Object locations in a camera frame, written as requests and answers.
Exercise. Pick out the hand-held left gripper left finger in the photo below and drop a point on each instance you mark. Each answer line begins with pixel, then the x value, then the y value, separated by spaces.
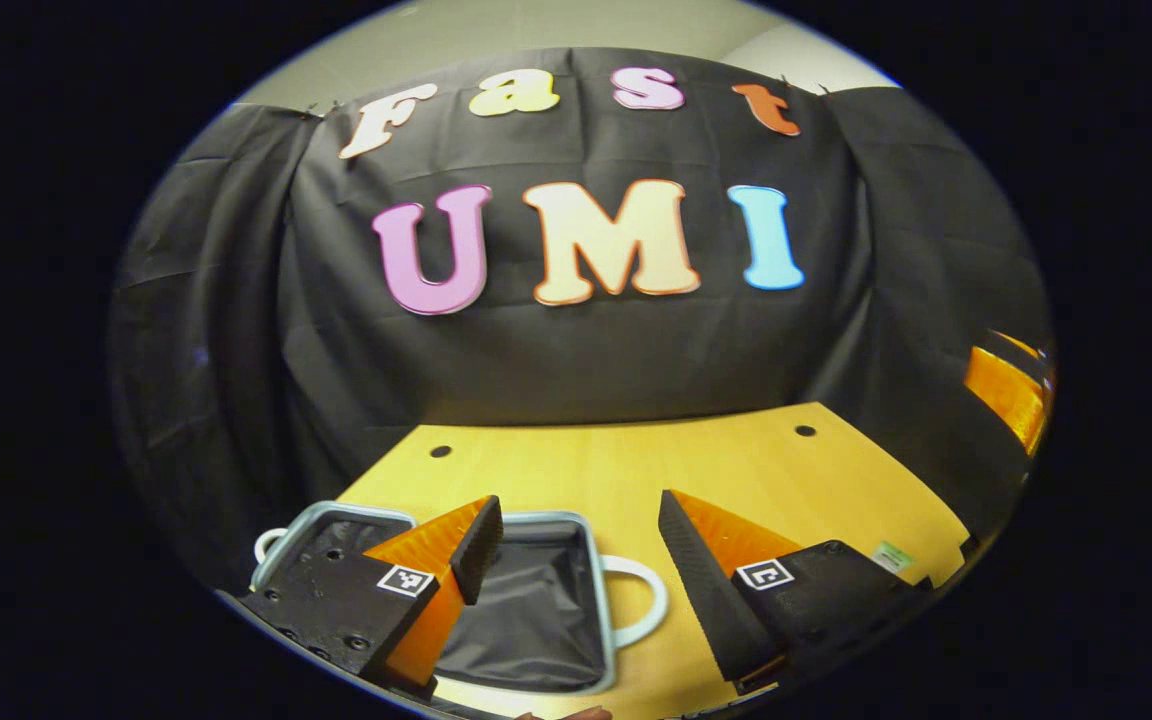
pixel 478 550

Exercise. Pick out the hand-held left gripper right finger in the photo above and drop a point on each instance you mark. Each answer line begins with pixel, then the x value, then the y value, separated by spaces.
pixel 701 590

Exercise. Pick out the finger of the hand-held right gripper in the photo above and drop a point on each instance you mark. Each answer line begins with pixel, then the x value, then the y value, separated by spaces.
pixel 1006 395

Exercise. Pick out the light blue suitcase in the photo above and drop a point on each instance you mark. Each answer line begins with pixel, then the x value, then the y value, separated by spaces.
pixel 536 620

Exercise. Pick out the green white skin care sachet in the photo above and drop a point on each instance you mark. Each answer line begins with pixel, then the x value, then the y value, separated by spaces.
pixel 893 557

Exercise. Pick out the black backdrop cloth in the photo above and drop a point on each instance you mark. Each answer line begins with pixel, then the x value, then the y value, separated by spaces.
pixel 586 350

